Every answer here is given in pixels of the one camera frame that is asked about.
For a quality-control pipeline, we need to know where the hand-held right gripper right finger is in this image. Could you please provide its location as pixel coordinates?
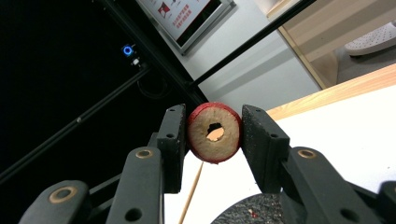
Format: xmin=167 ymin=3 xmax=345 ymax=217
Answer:
xmin=241 ymin=104 xmax=291 ymax=194

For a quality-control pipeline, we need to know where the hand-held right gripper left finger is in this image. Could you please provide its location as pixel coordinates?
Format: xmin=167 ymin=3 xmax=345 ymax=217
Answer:
xmin=148 ymin=104 xmax=188 ymax=194

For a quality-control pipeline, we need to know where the thin wooden skewer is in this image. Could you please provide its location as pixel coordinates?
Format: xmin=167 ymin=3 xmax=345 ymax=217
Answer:
xmin=177 ymin=161 xmax=205 ymax=224

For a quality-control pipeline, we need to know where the black textured plate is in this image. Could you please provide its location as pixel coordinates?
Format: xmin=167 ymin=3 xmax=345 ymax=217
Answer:
xmin=211 ymin=192 xmax=286 ymax=224

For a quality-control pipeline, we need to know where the blue lit button device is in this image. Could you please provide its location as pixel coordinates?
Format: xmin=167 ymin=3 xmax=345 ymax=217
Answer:
xmin=120 ymin=43 xmax=142 ymax=68

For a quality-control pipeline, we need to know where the wooden framed partition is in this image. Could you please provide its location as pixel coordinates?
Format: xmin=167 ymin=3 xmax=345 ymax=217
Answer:
xmin=265 ymin=0 xmax=396 ymax=91

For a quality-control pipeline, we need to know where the silver framed sign board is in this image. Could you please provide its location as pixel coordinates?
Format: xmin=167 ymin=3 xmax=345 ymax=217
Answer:
xmin=135 ymin=0 xmax=236 ymax=54

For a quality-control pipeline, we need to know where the white perforated shoe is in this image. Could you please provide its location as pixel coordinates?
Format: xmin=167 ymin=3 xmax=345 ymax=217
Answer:
xmin=344 ymin=21 xmax=396 ymax=57

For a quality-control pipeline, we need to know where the black cable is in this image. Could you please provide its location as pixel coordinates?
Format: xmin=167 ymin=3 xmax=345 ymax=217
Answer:
xmin=136 ymin=76 xmax=172 ymax=101

